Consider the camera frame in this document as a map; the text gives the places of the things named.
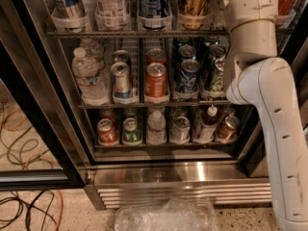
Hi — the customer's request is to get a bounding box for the front green soda can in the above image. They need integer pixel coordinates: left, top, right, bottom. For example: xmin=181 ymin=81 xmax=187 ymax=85
xmin=205 ymin=59 xmax=225 ymax=92

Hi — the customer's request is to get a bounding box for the bottom silver can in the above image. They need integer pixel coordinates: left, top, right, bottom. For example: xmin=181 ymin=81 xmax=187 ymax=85
xmin=170 ymin=116 xmax=191 ymax=143

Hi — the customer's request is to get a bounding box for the rear clear water bottle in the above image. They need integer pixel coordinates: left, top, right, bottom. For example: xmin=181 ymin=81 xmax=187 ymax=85
xmin=80 ymin=38 xmax=105 ymax=69

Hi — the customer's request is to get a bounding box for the rear green soda can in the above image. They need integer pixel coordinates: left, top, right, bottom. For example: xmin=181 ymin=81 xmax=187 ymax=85
xmin=199 ymin=37 xmax=219 ymax=52

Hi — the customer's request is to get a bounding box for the front orange soda can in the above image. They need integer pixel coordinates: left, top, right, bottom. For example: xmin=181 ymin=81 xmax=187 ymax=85
xmin=145 ymin=63 xmax=167 ymax=97

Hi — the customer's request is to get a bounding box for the bottom brown drink bottle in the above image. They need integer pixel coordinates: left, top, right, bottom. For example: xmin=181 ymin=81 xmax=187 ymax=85
xmin=192 ymin=106 xmax=218 ymax=144

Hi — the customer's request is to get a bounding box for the bottom red soda can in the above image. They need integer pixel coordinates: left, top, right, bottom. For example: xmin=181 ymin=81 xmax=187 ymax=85
xmin=97 ymin=118 xmax=117 ymax=143

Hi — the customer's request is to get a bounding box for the clear plastic bin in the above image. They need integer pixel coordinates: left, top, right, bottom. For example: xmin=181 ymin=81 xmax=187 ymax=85
xmin=115 ymin=197 xmax=218 ymax=231

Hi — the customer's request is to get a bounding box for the orange soda can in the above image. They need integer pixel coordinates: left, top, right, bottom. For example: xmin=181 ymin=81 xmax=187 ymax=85
xmin=146 ymin=48 xmax=167 ymax=64
xmin=145 ymin=63 xmax=167 ymax=97

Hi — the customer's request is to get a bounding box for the orange floor cable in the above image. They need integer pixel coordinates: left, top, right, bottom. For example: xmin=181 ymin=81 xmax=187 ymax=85
xmin=52 ymin=190 xmax=64 ymax=231

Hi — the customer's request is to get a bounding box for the rear silver can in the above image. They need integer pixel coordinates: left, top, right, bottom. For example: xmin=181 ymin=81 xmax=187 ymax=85
xmin=113 ymin=49 xmax=131 ymax=65

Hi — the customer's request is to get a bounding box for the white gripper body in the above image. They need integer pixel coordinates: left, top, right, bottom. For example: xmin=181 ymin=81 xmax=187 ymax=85
xmin=225 ymin=0 xmax=278 ymax=32

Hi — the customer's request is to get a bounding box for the clear water bottle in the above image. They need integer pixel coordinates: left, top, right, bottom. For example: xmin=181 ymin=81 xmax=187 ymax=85
xmin=80 ymin=38 xmax=105 ymax=69
xmin=71 ymin=47 xmax=110 ymax=106

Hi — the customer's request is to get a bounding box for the stainless steel display fridge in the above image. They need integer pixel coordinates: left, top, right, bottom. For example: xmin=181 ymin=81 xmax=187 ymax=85
xmin=13 ymin=0 xmax=308 ymax=211

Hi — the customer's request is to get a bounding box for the rear blue pepsi can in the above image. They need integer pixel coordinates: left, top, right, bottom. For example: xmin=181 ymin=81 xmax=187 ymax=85
xmin=173 ymin=38 xmax=193 ymax=47

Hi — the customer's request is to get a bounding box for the front blue pepsi can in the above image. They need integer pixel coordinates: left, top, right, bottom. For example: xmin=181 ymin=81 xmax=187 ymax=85
xmin=175 ymin=59 xmax=200 ymax=93

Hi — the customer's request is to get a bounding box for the rear orange soda can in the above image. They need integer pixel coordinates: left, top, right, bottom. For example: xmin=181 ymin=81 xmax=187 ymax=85
xmin=146 ymin=48 xmax=167 ymax=64

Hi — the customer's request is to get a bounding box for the green soda can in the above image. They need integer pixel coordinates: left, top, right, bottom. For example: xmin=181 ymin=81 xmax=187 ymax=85
xmin=205 ymin=59 xmax=225 ymax=92
xmin=203 ymin=44 xmax=227 ymax=67
xmin=122 ymin=117 xmax=141 ymax=142
xmin=199 ymin=37 xmax=219 ymax=52

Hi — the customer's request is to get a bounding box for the gold tall can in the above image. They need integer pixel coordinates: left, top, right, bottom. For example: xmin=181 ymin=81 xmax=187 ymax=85
xmin=177 ymin=0 xmax=212 ymax=30

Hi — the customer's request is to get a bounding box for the black floor cable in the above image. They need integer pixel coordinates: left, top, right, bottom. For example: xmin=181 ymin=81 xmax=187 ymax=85
xmin=0 ymin=190 xmax=58 ymax=231

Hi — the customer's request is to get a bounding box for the bottom green soda can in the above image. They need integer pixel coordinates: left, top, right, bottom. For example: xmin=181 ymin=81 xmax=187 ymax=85
xmin=122 ymin=117 xmax=141 ymax=142

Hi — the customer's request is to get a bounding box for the white labelled tall can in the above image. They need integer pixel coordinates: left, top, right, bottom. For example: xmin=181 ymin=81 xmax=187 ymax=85
xmin=96 ymin=0 xmax=130 ymax=30

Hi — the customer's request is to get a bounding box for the bottom brown soda can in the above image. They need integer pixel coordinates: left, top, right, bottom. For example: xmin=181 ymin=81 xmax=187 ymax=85
xmin=216 ymin=115 xmax=240 ymax=142

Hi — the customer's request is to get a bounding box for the middle green soda can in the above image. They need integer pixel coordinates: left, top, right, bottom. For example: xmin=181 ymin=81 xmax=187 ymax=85
xmin=203 ymin=44 xmax=227 ymax=67

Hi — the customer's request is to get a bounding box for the blue pepsi can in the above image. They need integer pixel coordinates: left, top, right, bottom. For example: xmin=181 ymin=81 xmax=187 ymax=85
xmin=173 ymin=38 xmax=193 ymax=47
xmin=175 ymin=59 xmax=200 ymax=93
xmin=176 ymin=44 xmax=196 ymax=63

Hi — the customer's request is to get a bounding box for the front clear water bottle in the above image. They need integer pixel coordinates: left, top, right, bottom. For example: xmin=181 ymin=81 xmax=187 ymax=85
xmin=71 ymin=47 xmax=110 ymax=106

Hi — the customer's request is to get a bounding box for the bottom small water bottle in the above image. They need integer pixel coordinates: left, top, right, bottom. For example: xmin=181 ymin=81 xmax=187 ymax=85
xmin=146 ymin=110 xmax=167 ymax=145

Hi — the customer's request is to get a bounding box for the middle blue pepsi can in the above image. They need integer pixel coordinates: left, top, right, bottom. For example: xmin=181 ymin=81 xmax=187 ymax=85
xmin=176 ymin=44 xmax=196 ymax=63

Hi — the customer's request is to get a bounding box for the open glass fridge door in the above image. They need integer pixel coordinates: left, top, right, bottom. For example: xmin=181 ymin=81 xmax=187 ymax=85
xmin=0 ymin=0 xmax=88 ymax=191

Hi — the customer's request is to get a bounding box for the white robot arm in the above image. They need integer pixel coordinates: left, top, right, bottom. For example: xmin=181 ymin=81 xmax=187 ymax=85
xmin=223 ymin=0 xmax=308 ymax=231

